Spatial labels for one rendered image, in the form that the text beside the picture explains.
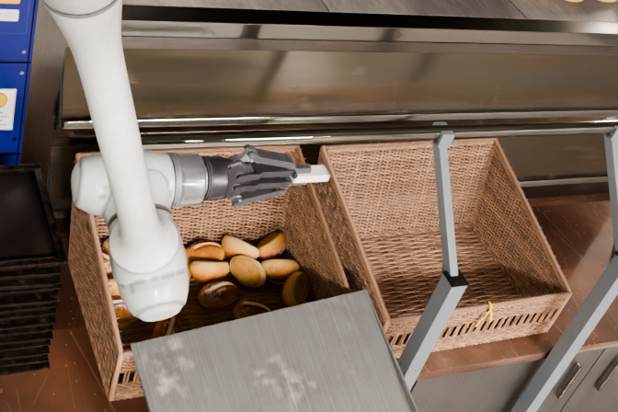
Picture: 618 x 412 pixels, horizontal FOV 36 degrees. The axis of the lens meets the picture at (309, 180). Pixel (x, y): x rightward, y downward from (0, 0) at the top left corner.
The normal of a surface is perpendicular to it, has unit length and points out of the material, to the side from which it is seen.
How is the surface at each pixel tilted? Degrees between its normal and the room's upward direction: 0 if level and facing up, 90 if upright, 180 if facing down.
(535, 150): 70
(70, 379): 0
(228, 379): 21
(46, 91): 90
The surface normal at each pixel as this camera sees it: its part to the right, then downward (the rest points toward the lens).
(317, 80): 0.44, 0.37
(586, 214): 0.27, -0.75
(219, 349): 0.36, -0.46
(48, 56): 0.37, 0.66
